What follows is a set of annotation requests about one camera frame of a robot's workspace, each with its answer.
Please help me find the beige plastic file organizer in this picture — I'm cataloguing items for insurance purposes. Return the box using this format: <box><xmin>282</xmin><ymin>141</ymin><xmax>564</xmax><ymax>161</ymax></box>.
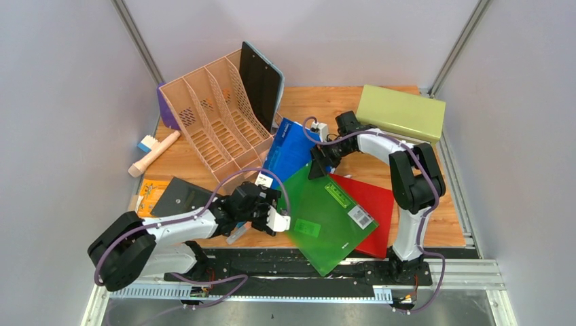
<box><xmin>159</xmin><ymin>50</ymin><xmax>273</xmax><ymax>194</ymax></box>

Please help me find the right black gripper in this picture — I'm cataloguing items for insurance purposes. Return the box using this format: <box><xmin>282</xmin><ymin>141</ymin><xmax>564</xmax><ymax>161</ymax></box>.
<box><xmin>308</xmin><ymin>137</ymin><xmax>354</xmax><ymax>181</ymax></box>

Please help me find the orange highlighter marker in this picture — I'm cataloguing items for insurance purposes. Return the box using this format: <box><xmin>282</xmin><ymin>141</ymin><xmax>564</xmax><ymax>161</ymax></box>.
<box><xmin>226</xmin><ymin>224</ymin><xmax>250</xmax><ymax>245</ymax></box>

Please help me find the green translucent plastic folder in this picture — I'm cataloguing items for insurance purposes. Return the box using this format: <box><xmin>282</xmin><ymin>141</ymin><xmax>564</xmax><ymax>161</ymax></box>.
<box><xmin>284</xmin><ymin>163</ymin><xmax>379</xmax><ymax>276</ymax></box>

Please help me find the beige rolled tube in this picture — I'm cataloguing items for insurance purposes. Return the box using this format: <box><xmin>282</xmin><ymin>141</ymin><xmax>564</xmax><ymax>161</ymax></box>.
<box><xmin>128</xmin><ymin>130</ymin><xmax>181</xmax><ymax>178</ymax></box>

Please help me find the blue white eraser block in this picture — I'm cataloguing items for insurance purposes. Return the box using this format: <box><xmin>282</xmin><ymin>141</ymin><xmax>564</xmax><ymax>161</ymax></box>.
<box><xmin>137</xmin><ymin>135</ymin><xmax>160</xmax><ymax>153</ymax></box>

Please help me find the red binder folder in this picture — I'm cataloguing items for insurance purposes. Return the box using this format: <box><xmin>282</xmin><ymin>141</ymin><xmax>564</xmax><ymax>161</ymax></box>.
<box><xmin>330</xmin><ymin>174</ymin><xmax>395</xmax><ymax>259</ymax></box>

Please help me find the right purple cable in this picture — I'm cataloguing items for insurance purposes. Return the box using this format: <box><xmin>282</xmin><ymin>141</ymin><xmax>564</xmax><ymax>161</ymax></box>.
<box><xmin>302</xmin><ymin>117</ymin><xmax>447</xmax><ymax>315</ymax></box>

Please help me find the black clipboard blue back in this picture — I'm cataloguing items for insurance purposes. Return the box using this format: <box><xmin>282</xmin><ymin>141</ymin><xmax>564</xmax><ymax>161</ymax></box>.
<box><xmin>239</xmin><ymin>41</ymin><xmax>285</xmax><ymax>134</ymax></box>

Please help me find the green metal drawer cabinet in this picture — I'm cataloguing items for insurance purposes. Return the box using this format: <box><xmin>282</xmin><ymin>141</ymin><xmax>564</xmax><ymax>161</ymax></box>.
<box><xmin>356</xmin><ymin>85</ymin><xmax>446</xmax><ymax>145</ymax></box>

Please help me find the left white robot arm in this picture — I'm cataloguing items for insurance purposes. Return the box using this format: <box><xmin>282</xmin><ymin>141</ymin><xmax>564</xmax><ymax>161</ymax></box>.
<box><xmin>87</xmin><ymin>181</ymin><xmax>291</xmax><ymax>291</ymax></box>

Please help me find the orange yellow booklet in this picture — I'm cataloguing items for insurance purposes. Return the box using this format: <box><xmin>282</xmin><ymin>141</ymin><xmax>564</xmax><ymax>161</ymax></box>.
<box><xmin>135</xmin><ymin>179</ymin><xmax>170</xmax><ymax>217</ymax></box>

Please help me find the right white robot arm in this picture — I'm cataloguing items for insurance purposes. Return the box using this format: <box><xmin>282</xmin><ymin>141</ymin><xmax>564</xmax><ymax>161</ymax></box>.
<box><xmin>308</xmin><ymin>111</ymin><xmax>446</xmax><ymax>284</ymax></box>

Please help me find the black notebook with sticker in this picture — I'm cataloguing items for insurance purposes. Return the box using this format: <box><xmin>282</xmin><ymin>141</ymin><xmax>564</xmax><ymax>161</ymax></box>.
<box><xmin>151</xmin><ymin>177</ymin><xmax>213</xmax><ymax>217</ymax></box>

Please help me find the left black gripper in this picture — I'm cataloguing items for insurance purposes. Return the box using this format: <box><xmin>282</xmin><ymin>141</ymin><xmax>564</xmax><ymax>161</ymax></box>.
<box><xmin>237</xmin><ymin>187</ymin><xmax>281</xmax><ymax>232</ymax></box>

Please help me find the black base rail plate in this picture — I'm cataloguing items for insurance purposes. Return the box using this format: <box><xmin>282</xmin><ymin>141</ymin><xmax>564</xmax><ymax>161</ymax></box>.
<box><xmin>183</xmin><ymin>248</ymin><xmax>433</xmax><ymax>297</ymax></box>

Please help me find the blue binder folder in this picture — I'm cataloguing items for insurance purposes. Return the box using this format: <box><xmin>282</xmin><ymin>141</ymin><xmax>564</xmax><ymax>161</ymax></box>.
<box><xmin>255</xmin><ymin>117</ymin><xmax>320</xmax><ymax>189</ymax></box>

